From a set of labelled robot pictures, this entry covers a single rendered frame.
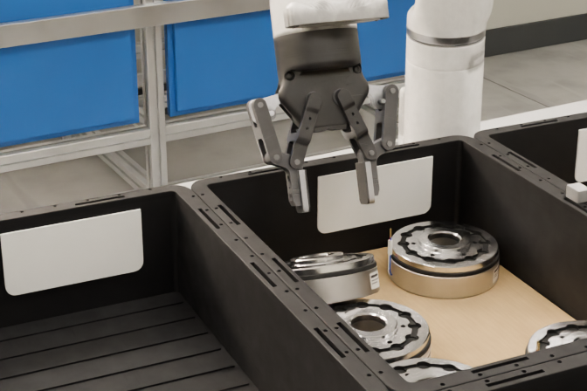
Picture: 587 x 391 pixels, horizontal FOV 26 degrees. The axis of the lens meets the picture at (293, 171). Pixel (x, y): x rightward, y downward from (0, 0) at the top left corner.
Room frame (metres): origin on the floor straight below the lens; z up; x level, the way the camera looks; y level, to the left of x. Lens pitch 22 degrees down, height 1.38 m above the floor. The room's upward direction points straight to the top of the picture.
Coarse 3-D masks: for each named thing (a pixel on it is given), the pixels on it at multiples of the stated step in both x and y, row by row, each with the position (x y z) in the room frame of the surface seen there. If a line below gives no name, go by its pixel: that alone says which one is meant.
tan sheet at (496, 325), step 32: (384, 256) 1.11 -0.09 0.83; (384, 288) 1.05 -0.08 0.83; (512, 288) 1.05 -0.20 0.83; (448, 320) 0.99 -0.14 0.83; (480, 320) 0.99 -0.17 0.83; (512, 320) 0.99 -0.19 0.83; (544, 320) 0.99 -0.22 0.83; (448, 352) 0.93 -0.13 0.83; (480, 352) 0.93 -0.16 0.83; (512, 352) 0.93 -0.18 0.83
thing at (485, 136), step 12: (540, 120) 1.22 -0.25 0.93; (552, 120) 1.23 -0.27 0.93; (564, 120) 1.22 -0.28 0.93; (576, 120) 1.23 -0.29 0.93; (480, 132) 1.19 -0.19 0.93; (492, 132) 1.19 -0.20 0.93; (504, 132) 1.19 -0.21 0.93; (516, 132) 1.20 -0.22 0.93; (528, 132) 1.21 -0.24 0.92; (492, 144) 1.16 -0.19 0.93; (516, 156) 1.13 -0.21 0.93; (528, 168) 1.09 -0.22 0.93; (540, 168) 1.09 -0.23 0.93; (552, 180) 1.07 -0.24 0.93
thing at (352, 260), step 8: (344, 256) 1.02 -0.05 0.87; (352, 256) 1.02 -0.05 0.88; (360, 256) 1.02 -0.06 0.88; (368, 256) 1.00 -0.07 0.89; (288, 264) 1.01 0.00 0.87; (312, 264) 0.98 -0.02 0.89; (320, 264) 0.98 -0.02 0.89; (328, 264) 0.97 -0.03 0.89; (336, 264) 0.96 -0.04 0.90; (344, 264) 0.97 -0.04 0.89; (352, 264) 0.97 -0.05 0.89; (360, 264) 0.98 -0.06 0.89; (296, 272) 0.96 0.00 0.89; (304, 272) 0.96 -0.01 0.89; (312, 272) 0.96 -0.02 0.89; (320, 272) 0.96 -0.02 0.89
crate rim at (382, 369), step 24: (408, 144) 1.16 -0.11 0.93; (432, 144) 1.16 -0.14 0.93; (456, 144) 1.17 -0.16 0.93; (480, 144) 1.16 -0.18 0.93; (264, 168) 1.09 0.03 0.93; (312, 168) 1.10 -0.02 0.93; (504, 168) 1.10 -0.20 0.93; (552, 192) 1.04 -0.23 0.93; (336, 336) 0.79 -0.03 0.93; (360, 336) 0.78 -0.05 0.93; (384, 360) 0.75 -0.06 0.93; (504, 360) 0.75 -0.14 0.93; (528, 360) 0.75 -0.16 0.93; (384, 384) 0.72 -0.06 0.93; (408, 384) 0.72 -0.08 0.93; (432, 384) 0.72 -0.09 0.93; (456, 384) 0.72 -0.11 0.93
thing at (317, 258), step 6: (324, 252) 1.03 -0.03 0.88; (330, 252) 1.02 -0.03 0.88; (336, 252) 1.02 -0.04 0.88; (294, 258) 1.01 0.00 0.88; (300, 258) 1.00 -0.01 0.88; (306, 258) 0.99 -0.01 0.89; (312, 258) 0.99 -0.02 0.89; (318, 258) 0.99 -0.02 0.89; (324, 258) 0.99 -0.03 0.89; (330, 258) 0.99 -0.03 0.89; (336, 258) 0.99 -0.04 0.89; (342, 258) 1.00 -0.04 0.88; (294, 264) 0.99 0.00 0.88; (300, 264) 0.99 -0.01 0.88; (306, 264) 0.99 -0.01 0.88
